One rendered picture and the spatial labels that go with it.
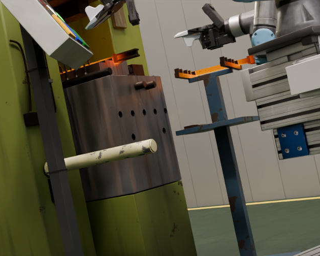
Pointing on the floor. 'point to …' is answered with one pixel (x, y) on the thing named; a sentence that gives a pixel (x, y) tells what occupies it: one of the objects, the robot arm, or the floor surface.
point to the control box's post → (52, 146)
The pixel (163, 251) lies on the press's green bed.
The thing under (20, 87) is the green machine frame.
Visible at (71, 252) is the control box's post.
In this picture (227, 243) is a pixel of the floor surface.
